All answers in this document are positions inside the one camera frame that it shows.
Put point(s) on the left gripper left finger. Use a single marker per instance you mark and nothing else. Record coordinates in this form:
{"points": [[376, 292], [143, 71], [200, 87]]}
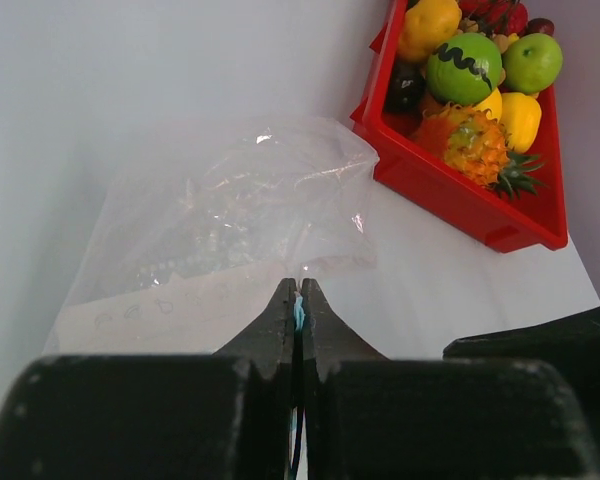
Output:
{"points": [[225, 415]]}

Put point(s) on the toy pineapple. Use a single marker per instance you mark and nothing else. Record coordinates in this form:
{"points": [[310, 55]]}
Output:
{"points": [[466, 141]]}

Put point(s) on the dark red toy cherry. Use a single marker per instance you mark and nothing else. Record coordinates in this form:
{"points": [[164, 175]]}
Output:
{"points": [[540, 25]]}

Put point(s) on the green toy watermelon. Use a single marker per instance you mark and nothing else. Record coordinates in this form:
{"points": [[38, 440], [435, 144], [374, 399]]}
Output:
{"points": [[464, 70]]}

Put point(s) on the yellow toy potato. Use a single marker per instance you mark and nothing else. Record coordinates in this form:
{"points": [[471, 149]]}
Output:
{"points": [[427, 24]]}

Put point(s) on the yellow toy bell pepper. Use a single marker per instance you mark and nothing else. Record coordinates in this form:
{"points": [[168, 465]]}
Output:
{"points": [[521, 118]]}

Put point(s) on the dark purple toy plum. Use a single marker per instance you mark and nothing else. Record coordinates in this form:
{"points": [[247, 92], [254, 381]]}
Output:
{"points": [[406, 88]]}

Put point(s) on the clear blue-zipper bag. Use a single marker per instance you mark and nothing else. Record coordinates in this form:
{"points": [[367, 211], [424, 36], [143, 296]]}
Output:
{"points": [[202, 222]]}

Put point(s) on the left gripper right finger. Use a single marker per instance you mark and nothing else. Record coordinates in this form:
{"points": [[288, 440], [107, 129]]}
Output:
{"points": [[369, 417]]}

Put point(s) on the green toy apple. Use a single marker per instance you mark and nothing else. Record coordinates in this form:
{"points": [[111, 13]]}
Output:
{"points": [[532, 63]]}

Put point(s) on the red plastic tray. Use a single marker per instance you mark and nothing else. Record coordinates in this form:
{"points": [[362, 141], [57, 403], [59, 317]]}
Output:
{"points": [[502, 224]]}

